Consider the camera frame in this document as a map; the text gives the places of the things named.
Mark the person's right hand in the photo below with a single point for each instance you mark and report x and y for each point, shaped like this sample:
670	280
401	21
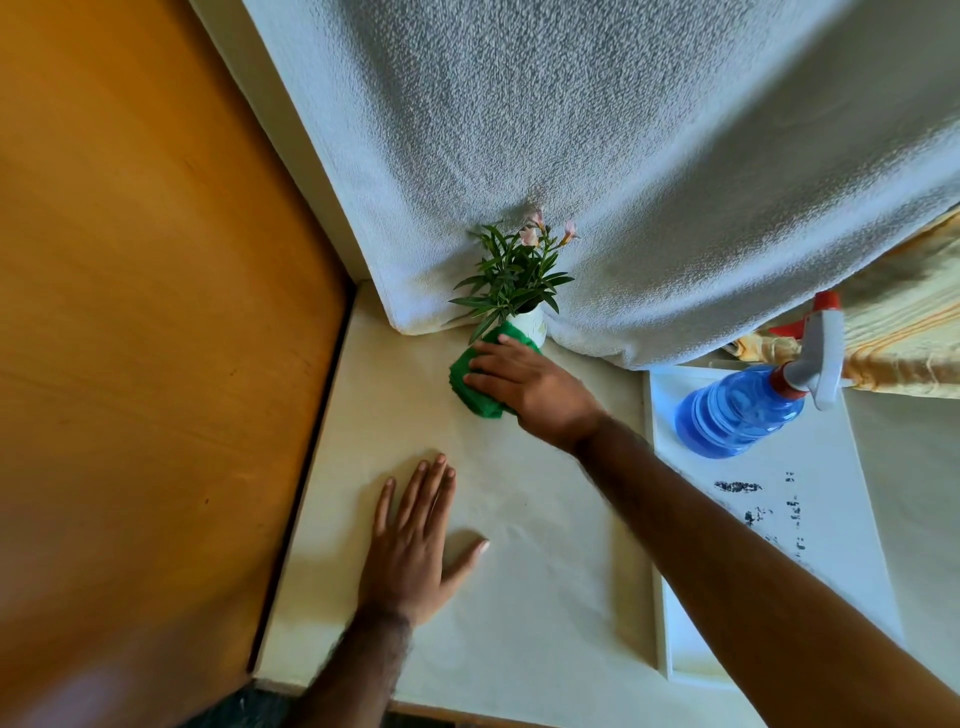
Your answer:
536	392

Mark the person's left hand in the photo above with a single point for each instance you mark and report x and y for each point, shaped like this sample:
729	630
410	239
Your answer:
409	559

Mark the person's right fingers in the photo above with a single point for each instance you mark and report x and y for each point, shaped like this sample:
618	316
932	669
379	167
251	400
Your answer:
496	368

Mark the person's left thumb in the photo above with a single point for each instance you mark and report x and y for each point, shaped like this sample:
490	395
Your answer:
466	561

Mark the person's left middle finger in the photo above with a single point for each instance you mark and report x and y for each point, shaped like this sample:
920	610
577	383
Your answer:
429	490

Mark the person's left little finger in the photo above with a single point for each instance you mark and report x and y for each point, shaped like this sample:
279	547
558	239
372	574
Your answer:
384	505

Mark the green cleaning cloth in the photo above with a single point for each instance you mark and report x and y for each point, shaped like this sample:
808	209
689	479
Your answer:
478	390

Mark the person's right forearm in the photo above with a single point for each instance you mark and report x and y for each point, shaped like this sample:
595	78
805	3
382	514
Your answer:
757	592

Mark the person's left forearm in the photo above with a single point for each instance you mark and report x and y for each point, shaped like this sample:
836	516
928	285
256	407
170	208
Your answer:
352	670

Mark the white flower pot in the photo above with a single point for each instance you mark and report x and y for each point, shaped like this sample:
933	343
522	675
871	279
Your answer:
531	324

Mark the green plant with pink flowers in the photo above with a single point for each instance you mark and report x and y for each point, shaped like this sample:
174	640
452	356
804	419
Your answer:
514	271

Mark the white textured towel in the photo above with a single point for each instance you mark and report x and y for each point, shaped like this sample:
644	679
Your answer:
622	165

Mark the blue spray bottle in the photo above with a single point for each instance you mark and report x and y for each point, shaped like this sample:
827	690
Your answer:
757	397

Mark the brown wooden door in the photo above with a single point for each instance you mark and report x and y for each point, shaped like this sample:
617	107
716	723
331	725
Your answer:
142	360

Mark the white tray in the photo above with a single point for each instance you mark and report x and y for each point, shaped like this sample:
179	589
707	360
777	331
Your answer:
772	517

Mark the yellow striped cloth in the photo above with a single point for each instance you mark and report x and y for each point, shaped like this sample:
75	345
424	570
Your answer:
892	322

